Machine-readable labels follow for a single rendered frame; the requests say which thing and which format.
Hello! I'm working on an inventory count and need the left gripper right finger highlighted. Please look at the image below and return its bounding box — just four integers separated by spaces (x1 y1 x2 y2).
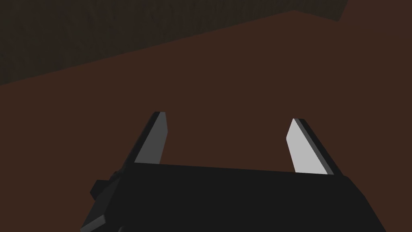
286 118 344 176

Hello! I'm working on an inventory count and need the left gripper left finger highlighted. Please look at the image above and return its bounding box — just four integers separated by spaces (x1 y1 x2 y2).
124 111 168 165

